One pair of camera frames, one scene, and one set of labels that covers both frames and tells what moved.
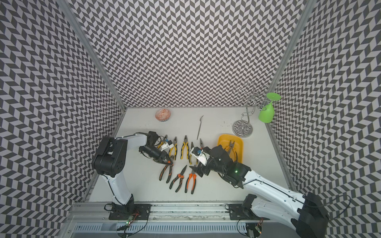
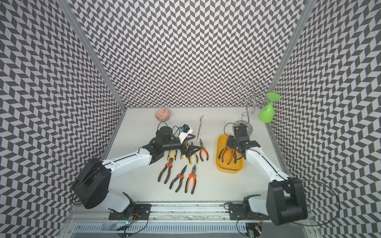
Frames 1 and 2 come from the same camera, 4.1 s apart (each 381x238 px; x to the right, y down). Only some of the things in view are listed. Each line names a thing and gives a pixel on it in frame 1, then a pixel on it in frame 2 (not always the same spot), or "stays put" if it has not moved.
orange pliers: (192, 173) stays put
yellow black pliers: (175, 147) stays put
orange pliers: (163, 171) stays put
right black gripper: (201, 169) → (229, 142)
